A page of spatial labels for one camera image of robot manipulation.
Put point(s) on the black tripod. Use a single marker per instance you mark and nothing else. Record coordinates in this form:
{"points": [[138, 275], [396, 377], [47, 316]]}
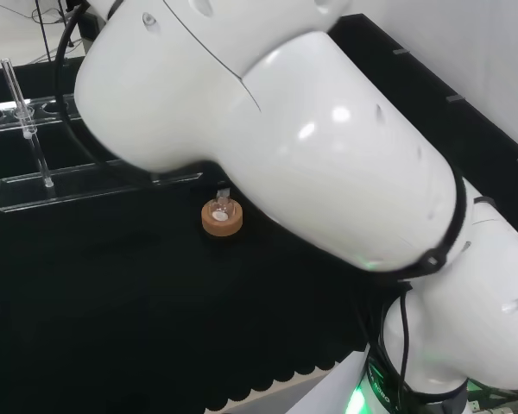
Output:
{"points": [[42, 30]]}

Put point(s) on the black bench cloth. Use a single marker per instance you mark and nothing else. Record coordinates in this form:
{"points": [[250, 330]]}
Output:
{"points": [[112, 302]]}

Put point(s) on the grey metal box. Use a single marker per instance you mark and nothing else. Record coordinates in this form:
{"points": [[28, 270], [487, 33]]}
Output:
{"points": [[87, 45]]}

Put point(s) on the clear round-bottom flask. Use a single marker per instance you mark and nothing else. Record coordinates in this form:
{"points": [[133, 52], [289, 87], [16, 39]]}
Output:
{"points": [[221, 211]]}

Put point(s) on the clear acrylic funnel stand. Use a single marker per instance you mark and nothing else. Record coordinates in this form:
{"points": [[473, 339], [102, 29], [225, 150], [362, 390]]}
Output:
{"points": [[69, 185]]}

